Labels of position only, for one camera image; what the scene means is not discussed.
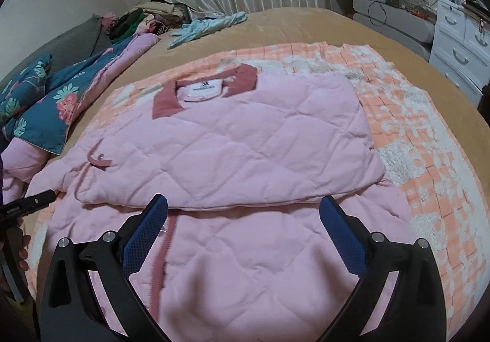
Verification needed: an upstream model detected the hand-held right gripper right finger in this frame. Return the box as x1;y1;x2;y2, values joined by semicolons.
319;195;447;342

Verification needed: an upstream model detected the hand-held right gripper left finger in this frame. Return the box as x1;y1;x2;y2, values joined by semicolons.
40;194;169;342

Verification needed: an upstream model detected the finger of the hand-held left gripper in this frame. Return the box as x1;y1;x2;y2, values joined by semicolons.
0;190;56;219

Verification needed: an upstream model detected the pink quilted jacket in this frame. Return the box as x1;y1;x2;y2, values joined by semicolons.
25;63;419;342

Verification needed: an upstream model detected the pile of clothes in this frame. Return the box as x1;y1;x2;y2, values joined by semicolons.
101;0;192;40

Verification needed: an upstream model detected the person's left hand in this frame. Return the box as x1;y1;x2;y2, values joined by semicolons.
17;234;32;273

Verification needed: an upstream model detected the orange white checked blanket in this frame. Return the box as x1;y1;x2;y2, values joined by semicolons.
28;41;484;342

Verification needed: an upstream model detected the teal floral pillow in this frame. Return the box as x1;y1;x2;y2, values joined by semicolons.
0;54;53;129

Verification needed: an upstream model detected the teal floral quilt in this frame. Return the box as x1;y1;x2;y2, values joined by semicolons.
0;33;160;193

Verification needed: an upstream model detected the grey pillow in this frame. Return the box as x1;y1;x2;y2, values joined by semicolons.
0;13;112;97

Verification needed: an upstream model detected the light blue garment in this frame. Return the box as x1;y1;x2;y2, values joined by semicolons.
168;11;248;50

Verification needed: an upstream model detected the grey vanity table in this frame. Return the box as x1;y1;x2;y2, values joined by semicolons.
328;0;437;60

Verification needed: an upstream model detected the white drawer chest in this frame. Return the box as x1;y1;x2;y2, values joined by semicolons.
429;0;490;106

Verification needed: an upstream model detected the black flat device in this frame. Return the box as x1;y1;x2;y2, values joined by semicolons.
461;0;490;15

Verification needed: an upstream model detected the black cable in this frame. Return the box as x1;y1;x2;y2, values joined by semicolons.
368;0;388;27

